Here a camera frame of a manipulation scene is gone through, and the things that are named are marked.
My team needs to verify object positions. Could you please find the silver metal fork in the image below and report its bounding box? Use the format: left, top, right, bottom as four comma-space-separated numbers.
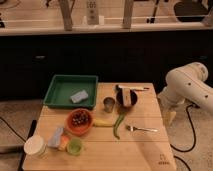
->
125, 125, 158, 132

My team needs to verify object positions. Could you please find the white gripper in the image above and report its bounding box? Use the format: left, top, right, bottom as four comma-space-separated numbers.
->
159, 97, 176, 127

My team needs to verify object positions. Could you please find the blue-grey sponge block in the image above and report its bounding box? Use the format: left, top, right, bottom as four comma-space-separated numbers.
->
70, 90, 88, 103

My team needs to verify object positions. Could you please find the yellow banana toy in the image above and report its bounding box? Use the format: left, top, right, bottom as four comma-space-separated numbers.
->
93, 119, 114, 127

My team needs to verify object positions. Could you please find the small green cup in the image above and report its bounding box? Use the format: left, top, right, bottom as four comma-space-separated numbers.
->
66, 138, 82, 156

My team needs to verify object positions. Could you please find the orange toy food piece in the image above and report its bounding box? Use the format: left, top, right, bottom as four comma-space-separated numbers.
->
58, 135, 69, 151

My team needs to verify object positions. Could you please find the orange bowl with berries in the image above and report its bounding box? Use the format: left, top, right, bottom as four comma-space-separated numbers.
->
65, 108, 93, 136

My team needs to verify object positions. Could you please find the dark cabinet front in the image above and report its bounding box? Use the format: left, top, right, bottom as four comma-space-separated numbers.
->
0, 30, 213, 100

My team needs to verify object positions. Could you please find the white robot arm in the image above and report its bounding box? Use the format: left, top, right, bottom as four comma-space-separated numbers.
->
157, 62, 213, 126

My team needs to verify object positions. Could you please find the light blue toy object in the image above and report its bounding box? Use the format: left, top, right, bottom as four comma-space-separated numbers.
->
47, 127, 64, 148

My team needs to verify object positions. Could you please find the green plastic tray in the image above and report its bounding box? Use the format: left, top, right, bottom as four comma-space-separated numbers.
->
43, 75, 98, 109

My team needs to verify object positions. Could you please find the wooden block in bowl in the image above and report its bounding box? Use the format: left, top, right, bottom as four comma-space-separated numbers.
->
122, 88, 131, 107

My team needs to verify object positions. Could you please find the small metal cup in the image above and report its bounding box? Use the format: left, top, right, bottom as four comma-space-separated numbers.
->
103, 97, 115, 113

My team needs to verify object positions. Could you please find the green chili pepper toy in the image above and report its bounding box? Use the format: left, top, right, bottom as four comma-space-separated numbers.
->
113, 113, 125, 140

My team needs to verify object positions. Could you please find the black power cable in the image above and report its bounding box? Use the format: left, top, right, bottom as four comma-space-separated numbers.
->
169, 103, 198, 171

